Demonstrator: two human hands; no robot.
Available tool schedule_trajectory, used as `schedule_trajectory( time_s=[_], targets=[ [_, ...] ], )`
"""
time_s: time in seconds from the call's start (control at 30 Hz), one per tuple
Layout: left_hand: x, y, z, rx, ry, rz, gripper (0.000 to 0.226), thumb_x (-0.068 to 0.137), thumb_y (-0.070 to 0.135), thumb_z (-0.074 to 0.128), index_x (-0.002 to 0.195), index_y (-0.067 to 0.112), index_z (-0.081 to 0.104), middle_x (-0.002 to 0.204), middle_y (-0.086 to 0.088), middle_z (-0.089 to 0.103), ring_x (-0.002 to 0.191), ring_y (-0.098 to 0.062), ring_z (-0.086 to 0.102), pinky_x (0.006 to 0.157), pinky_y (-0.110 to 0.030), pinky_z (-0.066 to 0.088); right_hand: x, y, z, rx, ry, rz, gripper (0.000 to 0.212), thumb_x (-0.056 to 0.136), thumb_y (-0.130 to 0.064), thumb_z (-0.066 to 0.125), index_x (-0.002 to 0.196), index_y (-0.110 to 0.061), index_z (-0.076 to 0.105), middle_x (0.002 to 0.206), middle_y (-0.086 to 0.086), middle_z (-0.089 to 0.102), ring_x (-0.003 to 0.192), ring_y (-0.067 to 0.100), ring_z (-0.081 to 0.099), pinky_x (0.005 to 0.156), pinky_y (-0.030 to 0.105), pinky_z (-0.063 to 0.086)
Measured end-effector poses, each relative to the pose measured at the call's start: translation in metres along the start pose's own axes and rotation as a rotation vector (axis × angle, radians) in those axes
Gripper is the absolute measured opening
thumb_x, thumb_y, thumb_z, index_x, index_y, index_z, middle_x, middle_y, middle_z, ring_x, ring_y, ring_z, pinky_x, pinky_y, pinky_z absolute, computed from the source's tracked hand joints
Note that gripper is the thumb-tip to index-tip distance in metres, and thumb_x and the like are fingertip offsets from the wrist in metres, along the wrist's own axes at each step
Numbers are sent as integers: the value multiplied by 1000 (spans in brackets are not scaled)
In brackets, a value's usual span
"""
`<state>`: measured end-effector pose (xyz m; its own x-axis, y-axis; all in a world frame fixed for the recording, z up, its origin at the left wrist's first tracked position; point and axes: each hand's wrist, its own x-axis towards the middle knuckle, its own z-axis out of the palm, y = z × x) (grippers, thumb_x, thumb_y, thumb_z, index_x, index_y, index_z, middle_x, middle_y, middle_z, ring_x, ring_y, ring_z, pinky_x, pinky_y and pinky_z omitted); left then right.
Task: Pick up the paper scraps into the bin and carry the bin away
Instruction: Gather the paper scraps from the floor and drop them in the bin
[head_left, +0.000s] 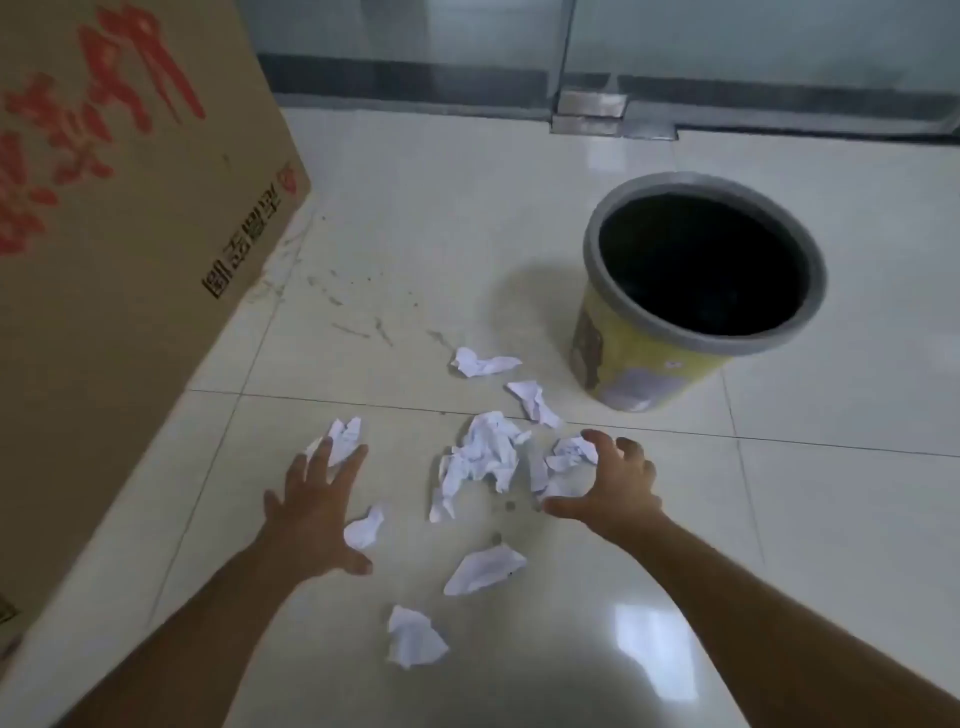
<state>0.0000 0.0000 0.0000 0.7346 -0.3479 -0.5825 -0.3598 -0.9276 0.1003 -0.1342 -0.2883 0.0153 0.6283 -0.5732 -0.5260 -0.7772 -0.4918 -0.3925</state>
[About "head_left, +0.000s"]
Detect yellow trash bin grey rim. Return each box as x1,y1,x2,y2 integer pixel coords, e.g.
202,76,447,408
567,171,828,414

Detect brown cardboard box red print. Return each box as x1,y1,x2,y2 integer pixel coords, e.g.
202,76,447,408
0,0,312,661

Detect scattered crumpled white papers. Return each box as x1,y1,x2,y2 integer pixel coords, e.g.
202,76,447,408
305,346,564,671

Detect metal glass door clamp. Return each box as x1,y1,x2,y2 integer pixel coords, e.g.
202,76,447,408
551,89,628,137

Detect person's left hand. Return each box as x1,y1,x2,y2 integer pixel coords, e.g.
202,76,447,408
262,437,374,577

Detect frosted glass door panel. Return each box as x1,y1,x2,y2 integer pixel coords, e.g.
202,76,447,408
236,0,575,115
562,0,960,138

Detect person's right hand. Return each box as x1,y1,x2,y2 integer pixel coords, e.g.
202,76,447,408
541,429,666,543

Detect person's right forearm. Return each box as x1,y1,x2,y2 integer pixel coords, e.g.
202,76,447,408
600,511,960,728

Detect person's left forearm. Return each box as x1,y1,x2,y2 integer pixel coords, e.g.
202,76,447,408
56,528,339,728

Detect white paper ball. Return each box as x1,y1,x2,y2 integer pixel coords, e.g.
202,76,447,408
528,435,600,501

